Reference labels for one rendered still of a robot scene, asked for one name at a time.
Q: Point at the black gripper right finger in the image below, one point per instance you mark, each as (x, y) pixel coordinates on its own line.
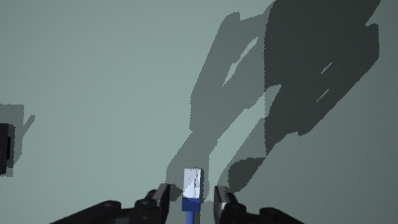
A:
(228, 211)

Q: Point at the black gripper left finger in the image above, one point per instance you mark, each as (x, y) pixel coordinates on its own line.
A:
(110, 212)

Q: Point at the blue cable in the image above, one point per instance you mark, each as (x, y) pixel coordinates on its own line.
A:
(190, 218)

